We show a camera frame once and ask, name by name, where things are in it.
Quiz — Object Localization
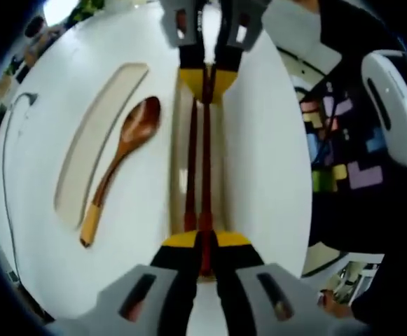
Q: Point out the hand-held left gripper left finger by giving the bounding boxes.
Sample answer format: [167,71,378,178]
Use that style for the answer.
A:
[96,230,205,336]

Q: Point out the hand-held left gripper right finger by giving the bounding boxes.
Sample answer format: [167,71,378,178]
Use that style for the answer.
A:
[214,230,334,336]

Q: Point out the brown wooden spoon utensil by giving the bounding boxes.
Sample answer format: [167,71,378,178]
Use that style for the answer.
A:
[79,95,163,250]

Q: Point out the beige cutlery case tray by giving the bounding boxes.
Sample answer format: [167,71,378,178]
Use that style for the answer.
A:
[169,64,242,283]

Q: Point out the beige cutlery case lid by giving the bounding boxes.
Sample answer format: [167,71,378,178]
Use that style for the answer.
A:
[53,62,151,232]

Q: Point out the white worn headset device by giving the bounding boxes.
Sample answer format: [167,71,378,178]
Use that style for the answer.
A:
[359,50,407,173]

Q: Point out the black power cable with plug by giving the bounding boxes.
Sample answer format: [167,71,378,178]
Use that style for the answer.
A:
[1,91,39,281]

